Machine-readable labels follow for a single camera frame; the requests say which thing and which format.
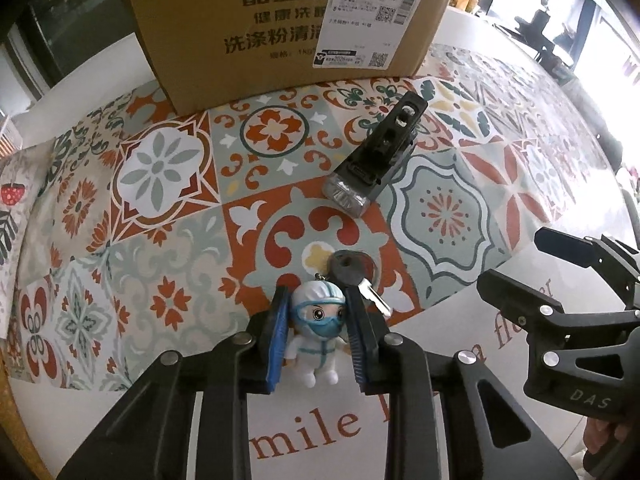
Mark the white printed tablecloth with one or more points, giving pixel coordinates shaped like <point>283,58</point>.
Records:
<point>325,425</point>

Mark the tile-patterned table mat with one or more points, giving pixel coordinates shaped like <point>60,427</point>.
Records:
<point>200,200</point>

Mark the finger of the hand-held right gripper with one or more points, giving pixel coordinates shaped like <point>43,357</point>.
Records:
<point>595,252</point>
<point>520,300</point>

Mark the brown cardboard box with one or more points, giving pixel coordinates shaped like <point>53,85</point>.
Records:
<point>225,35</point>

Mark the black glass-door cabinet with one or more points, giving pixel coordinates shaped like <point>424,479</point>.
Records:
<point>60,20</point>

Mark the black clip flashlight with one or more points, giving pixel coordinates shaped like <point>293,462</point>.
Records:
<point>380,155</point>

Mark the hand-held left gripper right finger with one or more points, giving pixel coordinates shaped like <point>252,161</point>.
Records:
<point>356,345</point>

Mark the person's right hand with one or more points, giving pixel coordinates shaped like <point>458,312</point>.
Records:
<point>607,440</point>

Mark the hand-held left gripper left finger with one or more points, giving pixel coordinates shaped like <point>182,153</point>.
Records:
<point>277,340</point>

